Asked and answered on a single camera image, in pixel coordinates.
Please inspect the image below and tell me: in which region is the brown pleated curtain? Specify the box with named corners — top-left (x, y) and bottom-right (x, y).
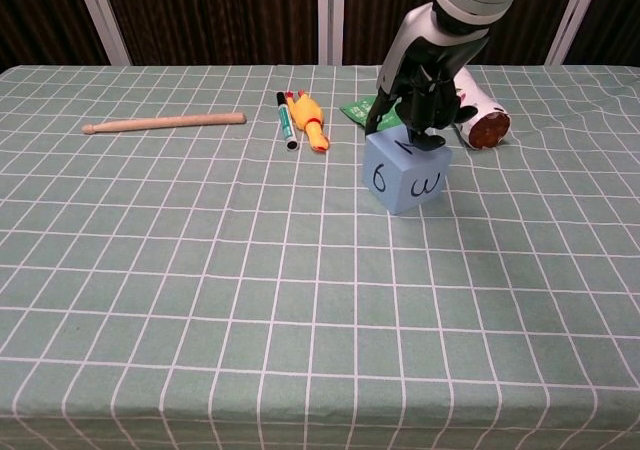
top-left (97, 0), bottom-right (321, 66)
top-left (342, 0), bottom-right (581, 66)
top-left (0, 0), bottom-right (111, 71)
top-left (564, 0), bottom-right (640, 67)

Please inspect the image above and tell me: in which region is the wooden stick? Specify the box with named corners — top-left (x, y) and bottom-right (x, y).
top-left (81, 112), bottom-right (247, 135)

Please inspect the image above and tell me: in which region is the green grid tablecloth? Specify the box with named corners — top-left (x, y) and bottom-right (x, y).
top-left (0, 63), bottom-right (640, 450)

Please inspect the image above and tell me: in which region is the white frame post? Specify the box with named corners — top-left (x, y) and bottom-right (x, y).
top-left (544, 0), bottom-right (607, 66)
top-left (72, 0), bottom-right (133, 67)
top-left (317, 0), bottom-right (347, 66)

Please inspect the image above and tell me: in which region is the green marker pen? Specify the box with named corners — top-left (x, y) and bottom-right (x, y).
top-left (275, 91), bottom-right (300, 152)

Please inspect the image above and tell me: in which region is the blue numbered foam cube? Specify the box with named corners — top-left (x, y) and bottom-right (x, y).
top-left (361, 127), bottom-right (455, 216)

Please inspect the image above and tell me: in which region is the green snack packet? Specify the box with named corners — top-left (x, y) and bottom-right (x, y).
top-left (339, 94), bottom-right (402, 132)

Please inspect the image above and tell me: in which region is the yellow rubber chicken toy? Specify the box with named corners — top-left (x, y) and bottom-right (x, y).
top-left (284, 88), bottom-right (331, 155)

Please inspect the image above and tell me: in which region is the white labelled drink bottle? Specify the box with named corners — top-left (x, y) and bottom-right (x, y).
top-left (452, 64), bottom-right (512, 150)

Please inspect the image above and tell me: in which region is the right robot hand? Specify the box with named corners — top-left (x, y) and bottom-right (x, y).
top-left (363, 2), bottom-right (491, 153)

